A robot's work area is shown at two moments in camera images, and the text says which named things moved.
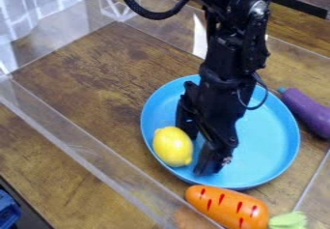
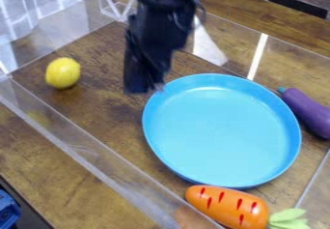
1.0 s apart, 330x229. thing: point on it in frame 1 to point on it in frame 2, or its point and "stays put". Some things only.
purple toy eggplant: (313, 112) stays put
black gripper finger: (214, 157) to (155, 67)
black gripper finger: (186, 118) to (135, 70)
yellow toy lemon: (171, 146) to (61, 73)
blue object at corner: (11, 211) stays put
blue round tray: (266, 143) stays put
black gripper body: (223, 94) to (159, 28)
